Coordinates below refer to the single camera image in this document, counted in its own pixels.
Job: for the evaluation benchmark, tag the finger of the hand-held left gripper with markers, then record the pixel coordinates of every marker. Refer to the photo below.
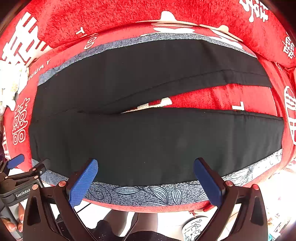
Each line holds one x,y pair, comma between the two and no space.
16,160
42,165

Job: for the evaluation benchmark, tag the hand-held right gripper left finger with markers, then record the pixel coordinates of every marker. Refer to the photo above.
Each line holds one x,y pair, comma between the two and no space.
82,183

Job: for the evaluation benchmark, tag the person's left hand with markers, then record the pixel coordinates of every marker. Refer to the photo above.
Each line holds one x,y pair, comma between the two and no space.
11,226

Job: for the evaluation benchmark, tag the blue-grey leaf print cloth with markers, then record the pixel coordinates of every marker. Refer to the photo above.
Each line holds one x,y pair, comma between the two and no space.
152,192

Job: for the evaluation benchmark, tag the white printed slipper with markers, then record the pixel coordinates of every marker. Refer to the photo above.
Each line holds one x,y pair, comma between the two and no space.
195,229

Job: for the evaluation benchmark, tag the red printed blanket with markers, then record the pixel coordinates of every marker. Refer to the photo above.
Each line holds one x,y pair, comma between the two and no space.
196,97

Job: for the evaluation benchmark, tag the person's dark clothing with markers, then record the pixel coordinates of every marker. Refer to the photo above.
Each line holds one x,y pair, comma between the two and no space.
143,235

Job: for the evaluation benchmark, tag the white floral cloth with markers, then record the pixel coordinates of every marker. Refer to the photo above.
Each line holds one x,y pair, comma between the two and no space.
10,81

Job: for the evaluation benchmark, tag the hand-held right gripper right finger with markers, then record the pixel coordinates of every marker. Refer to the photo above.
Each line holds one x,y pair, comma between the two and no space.
209,183

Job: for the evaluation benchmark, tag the person's leg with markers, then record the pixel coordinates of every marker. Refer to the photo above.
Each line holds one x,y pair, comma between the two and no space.
120,220

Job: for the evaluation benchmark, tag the red printed quilt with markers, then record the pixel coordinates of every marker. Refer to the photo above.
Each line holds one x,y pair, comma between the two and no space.
120,16

